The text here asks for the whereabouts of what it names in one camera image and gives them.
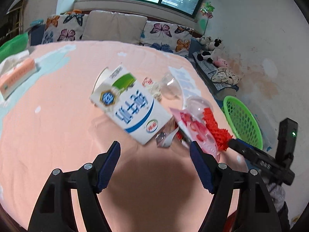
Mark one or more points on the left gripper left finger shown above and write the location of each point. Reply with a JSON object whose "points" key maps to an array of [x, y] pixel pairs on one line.
{"points": [[63, 192]]}

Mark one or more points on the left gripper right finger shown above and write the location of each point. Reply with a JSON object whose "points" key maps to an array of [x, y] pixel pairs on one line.
{"points": [[255, 209]]}

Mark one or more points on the orange snack bag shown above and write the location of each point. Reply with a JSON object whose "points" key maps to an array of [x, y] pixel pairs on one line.
{"points": [[221, 136]]}

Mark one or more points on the white blue milk carton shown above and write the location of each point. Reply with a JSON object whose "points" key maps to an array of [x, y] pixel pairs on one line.
{"points": [[128, 103]]}

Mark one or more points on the pink strawberry snack bag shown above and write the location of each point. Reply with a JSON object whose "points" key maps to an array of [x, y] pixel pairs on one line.
{"points": [[196, 131]]}

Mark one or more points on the white paper cup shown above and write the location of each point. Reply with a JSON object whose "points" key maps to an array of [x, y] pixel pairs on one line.
{"points": [[101, 78]]}

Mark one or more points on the red white wrapper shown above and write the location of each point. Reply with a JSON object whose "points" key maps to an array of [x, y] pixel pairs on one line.
{"points": [[153, 88]]}

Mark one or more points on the clear plastic cup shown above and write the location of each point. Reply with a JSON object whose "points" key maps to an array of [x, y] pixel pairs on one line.
{"points": [[170, 87]]}

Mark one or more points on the grey gloved right hand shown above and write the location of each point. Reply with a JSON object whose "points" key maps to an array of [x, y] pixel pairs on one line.
{"points": [[277, 194]]}

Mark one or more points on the green plastic basket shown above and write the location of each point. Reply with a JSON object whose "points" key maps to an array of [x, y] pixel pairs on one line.
{"points": [[242, 121]]}

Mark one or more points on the spotted cream cloth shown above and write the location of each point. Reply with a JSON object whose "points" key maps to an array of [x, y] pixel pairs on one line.
{"points": [[225, 75]]}

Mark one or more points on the pink plush toy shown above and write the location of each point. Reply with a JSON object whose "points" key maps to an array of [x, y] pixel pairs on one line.
{"points": [[220, 63]]}

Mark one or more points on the blue patterned mat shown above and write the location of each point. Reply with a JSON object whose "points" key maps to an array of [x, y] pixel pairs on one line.
{"points": [[206, 71]]}

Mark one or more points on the pink tissue pack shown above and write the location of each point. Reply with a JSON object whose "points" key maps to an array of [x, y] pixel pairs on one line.
{"points": [[15, 70]]}

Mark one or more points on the cow plush toy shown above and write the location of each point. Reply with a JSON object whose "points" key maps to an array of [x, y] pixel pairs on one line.
{"points": [[211, 48]]}

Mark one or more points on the green cushion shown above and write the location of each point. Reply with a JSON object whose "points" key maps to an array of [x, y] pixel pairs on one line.
{"points": [[14, 46]]}

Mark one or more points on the left butterfly pillow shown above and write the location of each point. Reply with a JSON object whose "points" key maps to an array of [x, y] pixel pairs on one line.
{"points": [[66, 27]]}

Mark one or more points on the butterfly pillow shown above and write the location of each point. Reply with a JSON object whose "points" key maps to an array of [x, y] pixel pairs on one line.
{"points": [[167, 37], [66, 27]]}

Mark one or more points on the grey pillow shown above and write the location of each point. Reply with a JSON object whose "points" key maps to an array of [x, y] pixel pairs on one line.
{"points": [[113, 26]]}

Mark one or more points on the right butterfly pillow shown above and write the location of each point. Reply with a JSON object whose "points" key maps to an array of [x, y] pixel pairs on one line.
{"points": [[167, 37]]}

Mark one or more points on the colourful pinwheel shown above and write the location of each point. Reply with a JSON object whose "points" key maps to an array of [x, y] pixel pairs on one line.
{"points": [[206, 10]]}

